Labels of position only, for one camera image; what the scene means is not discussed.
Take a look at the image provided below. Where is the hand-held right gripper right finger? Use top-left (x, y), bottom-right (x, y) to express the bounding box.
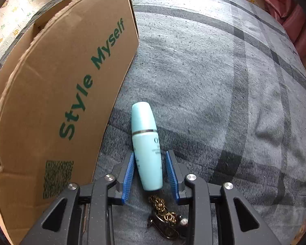
top-left (166, 150), bottom-right (282, 245)

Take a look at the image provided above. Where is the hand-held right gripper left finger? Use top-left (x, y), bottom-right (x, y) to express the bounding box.
top-left (19, 151), bottom-right (135, 245)

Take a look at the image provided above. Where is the teal lotion bottle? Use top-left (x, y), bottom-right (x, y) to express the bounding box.
top-left (131, 101), bottom-right (164, 191)

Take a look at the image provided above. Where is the brown cardboard box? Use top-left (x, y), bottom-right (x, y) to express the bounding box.
top-left (0, 0), bottom-right (139, 244)

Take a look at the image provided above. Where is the grey plaid blanket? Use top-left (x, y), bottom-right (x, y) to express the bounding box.
top-left (0, 0), bottom-right (306, 245)

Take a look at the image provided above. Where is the pink bedding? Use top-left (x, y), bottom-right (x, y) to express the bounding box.
top-left (252, 0), bottom-right (306, 57)

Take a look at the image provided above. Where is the gold chain keychain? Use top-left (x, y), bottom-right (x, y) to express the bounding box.
top-left (146, 195), bottom-right (189, 239)

